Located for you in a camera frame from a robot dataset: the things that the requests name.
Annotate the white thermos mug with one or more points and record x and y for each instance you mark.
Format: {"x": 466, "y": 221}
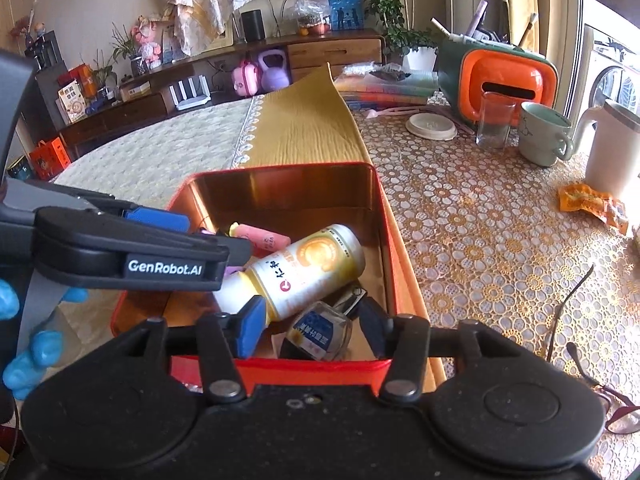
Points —
{"x": 615, "y": 155}

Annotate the black cylinder speaker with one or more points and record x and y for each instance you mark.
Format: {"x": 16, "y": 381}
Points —
{"x": 253, "y": 25}

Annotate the pale green mug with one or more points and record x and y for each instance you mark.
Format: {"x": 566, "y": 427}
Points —
{"x": 542, "y": 137}

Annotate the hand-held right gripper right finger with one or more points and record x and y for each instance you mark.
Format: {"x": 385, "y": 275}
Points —
{"x": 372, "y": 327}

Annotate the snack box with bowl picture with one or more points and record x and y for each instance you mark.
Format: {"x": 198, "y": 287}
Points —
{"x": 71, "y": 102}

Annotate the pink toy case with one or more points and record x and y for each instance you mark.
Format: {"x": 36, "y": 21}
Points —
{"x": 246, "y": 80}

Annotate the white bottle with yellow label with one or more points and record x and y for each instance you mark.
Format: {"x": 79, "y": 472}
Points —
{"x": 310, "y": 270}

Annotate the white round lid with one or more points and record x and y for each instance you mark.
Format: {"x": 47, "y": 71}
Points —
{"x": 431, "y": 126}

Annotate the green and orange desk organizer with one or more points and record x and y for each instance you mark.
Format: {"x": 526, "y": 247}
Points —
{"x": 505, "y": 72}

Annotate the clear drinking glass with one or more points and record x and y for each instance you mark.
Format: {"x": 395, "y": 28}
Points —
{"x": 495, "y": 122}

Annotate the white router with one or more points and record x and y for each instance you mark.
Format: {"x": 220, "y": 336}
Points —
{"x": 189, "y": 97}

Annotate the purple kettlebell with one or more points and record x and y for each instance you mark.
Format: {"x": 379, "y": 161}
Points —
{"x": 275, "y": 76}

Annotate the pink doll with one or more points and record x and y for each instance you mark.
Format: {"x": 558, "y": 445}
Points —
{"x": 147, "y": 40}

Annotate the washing machine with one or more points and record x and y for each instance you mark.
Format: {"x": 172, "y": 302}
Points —
{"x": 612, "y": 77}

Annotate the small glass bottle blue label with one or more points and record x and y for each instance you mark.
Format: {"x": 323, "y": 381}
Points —
{"x": 320, "y": 332}

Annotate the wooden TV cabinet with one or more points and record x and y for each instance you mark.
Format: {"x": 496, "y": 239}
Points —
{"x": 330, "y": 52}

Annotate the orange snack wrapper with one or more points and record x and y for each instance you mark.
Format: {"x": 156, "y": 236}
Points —
{"x": 590, "y": 202}

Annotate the cream and yellow carton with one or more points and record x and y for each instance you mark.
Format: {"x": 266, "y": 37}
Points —
{"x": 134, "y": 91}

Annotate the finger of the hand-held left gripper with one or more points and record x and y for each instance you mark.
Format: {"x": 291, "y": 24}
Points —
{"x": 150, "y": 242}
{"x": 155, "y": 220}

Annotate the black appliance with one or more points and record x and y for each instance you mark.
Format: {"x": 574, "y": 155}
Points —
{"x": 47, "y": 55}

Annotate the eyeglasses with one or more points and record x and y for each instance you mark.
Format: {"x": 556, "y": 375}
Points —
{"x": 620, "y": 410}

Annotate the orange box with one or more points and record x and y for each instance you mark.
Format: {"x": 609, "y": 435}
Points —
{"x": 49, "y": 159}

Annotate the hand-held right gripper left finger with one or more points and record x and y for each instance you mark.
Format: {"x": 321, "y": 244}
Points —
{"x": 252, "y": 330}

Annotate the red tin box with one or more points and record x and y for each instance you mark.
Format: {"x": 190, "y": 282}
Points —
{"x": 300, "y": 195}

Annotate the pink plastic stick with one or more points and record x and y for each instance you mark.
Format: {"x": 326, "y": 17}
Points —
{"x": 395, "y": 111}

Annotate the quilted cream table mat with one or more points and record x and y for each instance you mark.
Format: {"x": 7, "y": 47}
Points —
{"x": 150, "y": 150}

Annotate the orange gift bag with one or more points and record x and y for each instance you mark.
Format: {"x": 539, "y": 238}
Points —
{"x": 77, "y": 79}

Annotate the pink tube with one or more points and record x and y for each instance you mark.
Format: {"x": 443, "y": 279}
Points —
{"x": 262, "y": 239}

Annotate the small potted plant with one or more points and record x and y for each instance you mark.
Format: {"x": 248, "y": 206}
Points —
{"x": 127, "y": 52}
{"x": 100, "y": 80}

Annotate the stack of books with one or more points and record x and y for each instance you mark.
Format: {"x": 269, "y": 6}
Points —
{"x": 385, "y": 85}

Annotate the clear bag of fruit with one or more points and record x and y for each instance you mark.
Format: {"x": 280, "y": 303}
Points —
{"x": 311, "y": 17}

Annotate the tall potted plant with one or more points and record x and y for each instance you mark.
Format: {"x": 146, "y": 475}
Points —
{"x": 395, "y": 15}

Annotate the person's left hand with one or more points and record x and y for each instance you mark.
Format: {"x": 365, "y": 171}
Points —
{"x": 35, "y": 365}

